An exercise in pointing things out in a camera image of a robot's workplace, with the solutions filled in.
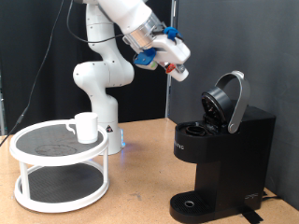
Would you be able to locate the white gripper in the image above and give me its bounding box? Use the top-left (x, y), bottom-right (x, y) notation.
top-left (151, 35), bottom-right (192, 83)

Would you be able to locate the white plastic mug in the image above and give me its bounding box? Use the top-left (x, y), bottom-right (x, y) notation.
top-left (64, 111), bottom-right (100, 145)

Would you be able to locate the black Keurig coffee machine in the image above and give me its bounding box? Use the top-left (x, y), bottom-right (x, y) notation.
top-left (169, 70), bottom-right (277, 224)

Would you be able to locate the vertical metal partition pole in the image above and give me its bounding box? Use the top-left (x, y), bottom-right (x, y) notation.
top-left (164, 0), bottom-right (179, 119)

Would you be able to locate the black curtain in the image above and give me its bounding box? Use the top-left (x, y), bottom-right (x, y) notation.
top-left (0, 0), bottom-right (172, 136)

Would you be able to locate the white two-tier turntable rack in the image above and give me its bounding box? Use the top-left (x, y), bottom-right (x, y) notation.
top-left (8, 119), bottom-right (110, 215)

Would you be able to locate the black tape strip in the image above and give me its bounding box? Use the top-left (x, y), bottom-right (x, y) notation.
top-left (241, 209), bottom-right (265, 224)

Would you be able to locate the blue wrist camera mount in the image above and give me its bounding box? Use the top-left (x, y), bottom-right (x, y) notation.
top-left (134, 47), bottom-right (159, 71)

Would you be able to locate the blue cable clip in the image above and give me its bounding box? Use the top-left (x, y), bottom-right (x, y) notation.
top-left (163, 26), bottom-right (183, 41)

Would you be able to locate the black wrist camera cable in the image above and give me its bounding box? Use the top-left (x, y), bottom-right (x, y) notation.
top-left (65, 0), bottom-right (125, 45)

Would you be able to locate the thin black hanging cable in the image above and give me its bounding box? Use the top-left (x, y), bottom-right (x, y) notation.
top-left (0, 0), bottom-right (65, 147)

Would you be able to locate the black machine power cord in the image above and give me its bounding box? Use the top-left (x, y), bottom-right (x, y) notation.
top-left (261, 189), bottom-right (283, 202)

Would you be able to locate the grey metal post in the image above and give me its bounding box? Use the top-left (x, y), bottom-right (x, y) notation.
top-left (0, 69), bottom-right (7, 136)

